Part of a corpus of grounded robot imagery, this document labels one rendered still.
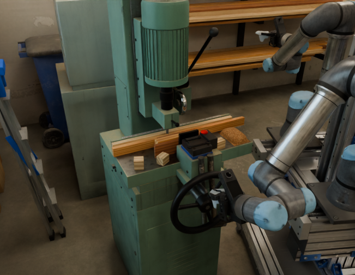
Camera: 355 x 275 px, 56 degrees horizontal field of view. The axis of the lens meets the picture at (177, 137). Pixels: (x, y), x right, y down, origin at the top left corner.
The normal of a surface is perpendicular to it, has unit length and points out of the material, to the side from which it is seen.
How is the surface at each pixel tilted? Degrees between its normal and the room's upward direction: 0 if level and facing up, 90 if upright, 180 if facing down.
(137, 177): 90
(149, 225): 90
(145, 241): 90
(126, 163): 0
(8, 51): 90
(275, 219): 61
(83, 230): 0
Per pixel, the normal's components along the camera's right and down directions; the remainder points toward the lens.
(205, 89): 0.37, 0.47
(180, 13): 0.61, 0.40
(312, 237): 0.11, 0.50
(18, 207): 0.00, -0.87
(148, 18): -0.61, 0.39
